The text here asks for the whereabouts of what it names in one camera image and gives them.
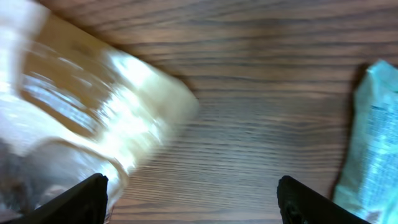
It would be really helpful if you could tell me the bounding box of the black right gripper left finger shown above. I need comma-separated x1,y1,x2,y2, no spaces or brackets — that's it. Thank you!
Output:
6,173,108,224

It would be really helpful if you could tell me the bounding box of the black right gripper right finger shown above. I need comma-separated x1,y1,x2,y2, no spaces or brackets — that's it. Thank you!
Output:
277,175,370,224

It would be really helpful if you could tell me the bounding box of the teal snack packet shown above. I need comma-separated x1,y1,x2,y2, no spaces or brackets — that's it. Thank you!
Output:
333,60,397,224

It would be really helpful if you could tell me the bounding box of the brown nut pouch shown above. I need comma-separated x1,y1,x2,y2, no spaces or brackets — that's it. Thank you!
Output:
1,0,198,220

